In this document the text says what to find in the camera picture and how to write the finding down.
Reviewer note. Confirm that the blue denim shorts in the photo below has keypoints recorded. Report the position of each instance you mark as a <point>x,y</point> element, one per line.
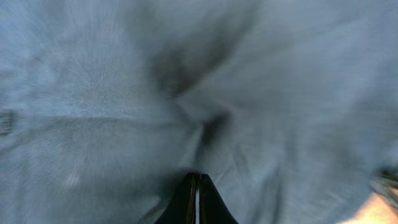
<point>289,106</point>

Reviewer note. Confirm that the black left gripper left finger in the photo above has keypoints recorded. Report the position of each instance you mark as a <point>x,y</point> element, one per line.
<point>182,207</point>

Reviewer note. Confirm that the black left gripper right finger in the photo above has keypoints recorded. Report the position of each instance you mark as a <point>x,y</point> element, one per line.
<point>212,208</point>

